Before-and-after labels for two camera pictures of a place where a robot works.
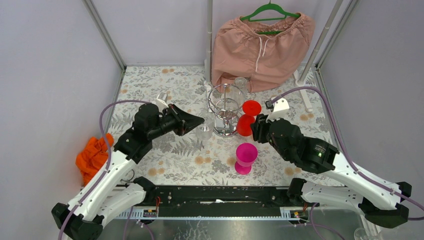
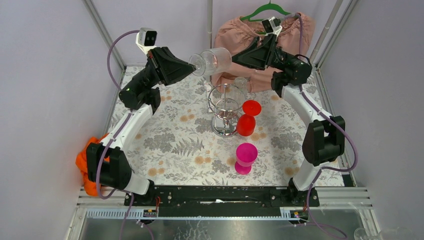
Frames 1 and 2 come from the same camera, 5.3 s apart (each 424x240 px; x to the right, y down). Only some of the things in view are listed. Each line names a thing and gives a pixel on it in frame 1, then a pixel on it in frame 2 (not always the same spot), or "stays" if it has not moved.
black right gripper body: [262, 133] → [278, 59]
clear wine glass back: [240, 83] stays
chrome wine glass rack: [225, 100] stays
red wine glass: [250, 108] stays
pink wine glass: [246, 154] stays
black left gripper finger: [188, 120] → [170, 68]
